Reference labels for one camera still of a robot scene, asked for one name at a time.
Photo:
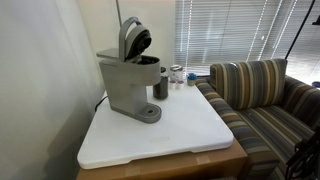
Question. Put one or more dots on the grey coffee machine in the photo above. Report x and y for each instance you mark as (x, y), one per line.
(127, 72)

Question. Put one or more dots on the dark glass coffee jar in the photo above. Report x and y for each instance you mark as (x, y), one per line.
(160, 90)

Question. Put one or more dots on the clear jar with metal lid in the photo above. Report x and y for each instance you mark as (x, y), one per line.
(176, 73)

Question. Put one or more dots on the white table board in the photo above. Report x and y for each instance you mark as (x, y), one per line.
(188, 124)

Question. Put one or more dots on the white window blinds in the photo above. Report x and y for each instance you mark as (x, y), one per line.
(211, 31)

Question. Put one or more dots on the metal pole stand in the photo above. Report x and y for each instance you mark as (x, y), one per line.
(118, 12)

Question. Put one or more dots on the wooden side table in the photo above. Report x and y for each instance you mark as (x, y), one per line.
(217, 164)

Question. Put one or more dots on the striped sofa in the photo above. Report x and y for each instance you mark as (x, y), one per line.
(268, 112)

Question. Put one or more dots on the black tripod stand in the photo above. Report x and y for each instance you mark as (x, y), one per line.
(304, 164)

